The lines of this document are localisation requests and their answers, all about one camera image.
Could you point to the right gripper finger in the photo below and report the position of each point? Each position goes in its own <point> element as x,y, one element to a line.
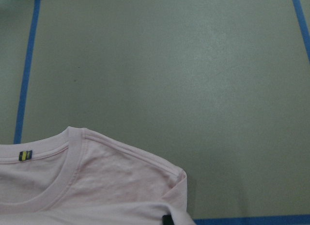
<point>167,220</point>

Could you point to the pink Snoopy t-shirt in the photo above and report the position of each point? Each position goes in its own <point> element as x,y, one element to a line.
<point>81,177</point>

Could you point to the crossing blue tape strip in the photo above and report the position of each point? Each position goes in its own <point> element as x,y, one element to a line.
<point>302,25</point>

